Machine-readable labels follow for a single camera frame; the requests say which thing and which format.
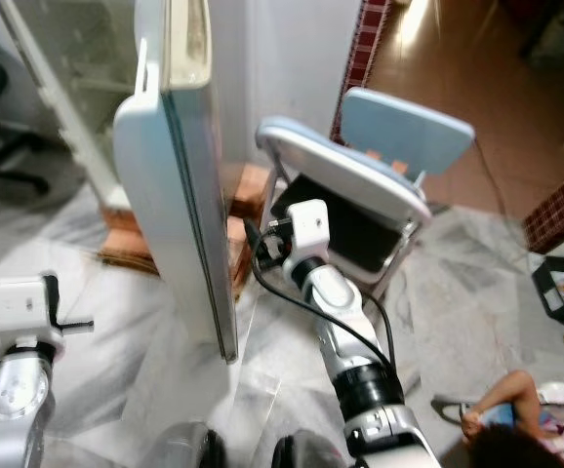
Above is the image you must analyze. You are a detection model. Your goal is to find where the white fridge door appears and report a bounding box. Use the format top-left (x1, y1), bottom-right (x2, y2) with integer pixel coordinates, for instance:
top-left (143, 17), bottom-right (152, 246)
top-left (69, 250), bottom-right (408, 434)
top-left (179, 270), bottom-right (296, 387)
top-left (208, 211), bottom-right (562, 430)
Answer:
top-left (113, 0), bottom-right (241, 364)

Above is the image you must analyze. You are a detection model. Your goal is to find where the orange brick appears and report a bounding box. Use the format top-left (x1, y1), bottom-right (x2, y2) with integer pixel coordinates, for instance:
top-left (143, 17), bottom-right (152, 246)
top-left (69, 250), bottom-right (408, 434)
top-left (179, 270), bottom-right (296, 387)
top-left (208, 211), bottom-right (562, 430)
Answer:
top-left (228, 161), bottom-right (269, 221)
top-left (101, 210), bottom-right (166, 276)

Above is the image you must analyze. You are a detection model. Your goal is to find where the black bag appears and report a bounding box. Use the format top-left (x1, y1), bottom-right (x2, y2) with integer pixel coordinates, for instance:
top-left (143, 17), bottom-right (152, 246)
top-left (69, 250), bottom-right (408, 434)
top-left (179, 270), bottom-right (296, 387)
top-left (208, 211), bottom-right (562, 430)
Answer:
top-left (267, 175), bottom-right (412, 276)

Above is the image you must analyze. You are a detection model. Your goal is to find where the silver robot left leg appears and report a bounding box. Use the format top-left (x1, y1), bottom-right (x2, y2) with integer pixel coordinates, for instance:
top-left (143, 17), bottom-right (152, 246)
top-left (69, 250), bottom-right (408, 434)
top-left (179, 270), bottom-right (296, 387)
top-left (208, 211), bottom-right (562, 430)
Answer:
top-left (141, 421), bottom-right (224, 468)

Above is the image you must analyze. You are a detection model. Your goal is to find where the silver robot leg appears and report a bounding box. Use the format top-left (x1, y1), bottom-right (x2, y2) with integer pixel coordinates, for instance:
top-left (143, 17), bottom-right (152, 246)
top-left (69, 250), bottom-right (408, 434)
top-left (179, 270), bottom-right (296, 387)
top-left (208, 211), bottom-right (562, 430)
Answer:
top-left (141, 421), bottom-right (224, 468)
top-left (267, 434), bottom-right (353, 468)

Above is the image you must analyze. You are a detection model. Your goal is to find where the pale blue folding chair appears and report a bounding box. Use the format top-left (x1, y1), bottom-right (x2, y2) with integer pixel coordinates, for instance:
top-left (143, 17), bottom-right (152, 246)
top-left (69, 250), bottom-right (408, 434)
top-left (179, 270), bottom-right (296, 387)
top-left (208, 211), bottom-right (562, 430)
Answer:
top-left (255, 86), bottom-right (476, 295)

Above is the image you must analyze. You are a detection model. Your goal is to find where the red tiled pillar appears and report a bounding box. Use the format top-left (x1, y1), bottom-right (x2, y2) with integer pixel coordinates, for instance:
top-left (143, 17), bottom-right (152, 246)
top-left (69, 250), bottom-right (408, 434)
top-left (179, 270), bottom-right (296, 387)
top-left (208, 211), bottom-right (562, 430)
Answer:
top-left (329, 0), bottom-right (392, 145)
top-left (521, 156), bottom-right (564, 256)

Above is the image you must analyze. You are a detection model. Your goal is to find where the silver robot right leg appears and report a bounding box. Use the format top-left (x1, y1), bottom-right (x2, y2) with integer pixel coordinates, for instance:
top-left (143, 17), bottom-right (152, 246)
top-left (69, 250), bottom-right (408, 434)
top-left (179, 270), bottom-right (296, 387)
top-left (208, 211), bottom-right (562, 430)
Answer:
top-left (267, 434), bottom-right (353, 468)

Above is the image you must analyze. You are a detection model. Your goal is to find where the black storage bin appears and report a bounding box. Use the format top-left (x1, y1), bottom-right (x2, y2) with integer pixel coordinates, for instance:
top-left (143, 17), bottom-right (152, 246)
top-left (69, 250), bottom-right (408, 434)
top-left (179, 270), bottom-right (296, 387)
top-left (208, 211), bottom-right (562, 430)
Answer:
top-left (531, 255), bottom-right (564, 328)

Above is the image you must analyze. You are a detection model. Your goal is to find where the curly haired child in pink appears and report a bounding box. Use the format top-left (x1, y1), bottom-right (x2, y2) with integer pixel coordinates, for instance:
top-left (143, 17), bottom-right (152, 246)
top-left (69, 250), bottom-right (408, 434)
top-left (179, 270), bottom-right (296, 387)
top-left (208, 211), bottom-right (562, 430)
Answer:
top-left (458, 369), bottom-right (564, 468)

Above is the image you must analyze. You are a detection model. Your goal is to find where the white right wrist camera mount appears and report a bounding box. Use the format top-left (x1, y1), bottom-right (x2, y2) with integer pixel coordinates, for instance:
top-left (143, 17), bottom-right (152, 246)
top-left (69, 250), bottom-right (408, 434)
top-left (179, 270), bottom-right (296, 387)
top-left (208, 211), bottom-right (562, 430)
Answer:
top-left (282, 199), bottom-right (332, 266)

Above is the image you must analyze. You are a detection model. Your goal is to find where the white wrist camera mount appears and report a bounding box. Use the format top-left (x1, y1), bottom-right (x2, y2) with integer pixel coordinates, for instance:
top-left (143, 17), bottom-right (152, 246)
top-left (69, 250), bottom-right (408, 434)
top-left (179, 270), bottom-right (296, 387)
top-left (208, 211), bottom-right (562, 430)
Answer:
top-left (0, 276), bottom-right (53, 340)
top-left (282, 199), bottom-right (332, 266)

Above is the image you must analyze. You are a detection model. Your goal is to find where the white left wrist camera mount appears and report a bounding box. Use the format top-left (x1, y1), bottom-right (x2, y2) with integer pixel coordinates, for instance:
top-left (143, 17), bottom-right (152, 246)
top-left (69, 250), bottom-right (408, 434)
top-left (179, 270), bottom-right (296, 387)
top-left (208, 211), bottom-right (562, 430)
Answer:
top-left (0, 276), bottom-right (53, 340)

